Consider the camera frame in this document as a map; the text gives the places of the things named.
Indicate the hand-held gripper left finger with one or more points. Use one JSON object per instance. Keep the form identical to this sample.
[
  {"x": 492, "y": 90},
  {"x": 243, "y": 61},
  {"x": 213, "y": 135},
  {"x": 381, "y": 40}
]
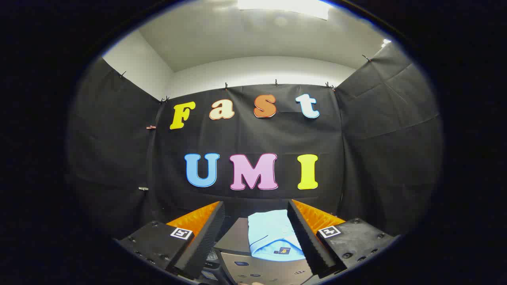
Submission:
[{"x": 206, "y": 241}]

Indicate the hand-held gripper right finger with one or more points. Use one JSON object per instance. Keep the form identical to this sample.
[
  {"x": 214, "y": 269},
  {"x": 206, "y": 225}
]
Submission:
[{"x": 307, "y": 241}]

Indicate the grey washing machine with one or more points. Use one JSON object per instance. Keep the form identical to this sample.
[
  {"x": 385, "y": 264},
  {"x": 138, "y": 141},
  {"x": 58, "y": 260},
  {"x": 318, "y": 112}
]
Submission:
[{"x": 212, "y": 257}]

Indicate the light blue shirt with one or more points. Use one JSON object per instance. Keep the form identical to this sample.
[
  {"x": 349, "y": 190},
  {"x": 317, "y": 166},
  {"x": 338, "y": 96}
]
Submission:
[{"x": 269, "y": 233}]

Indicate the black backdrop cloth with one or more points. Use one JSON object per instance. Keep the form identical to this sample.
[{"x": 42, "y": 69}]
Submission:
[{"x": 253, "y": 136}]

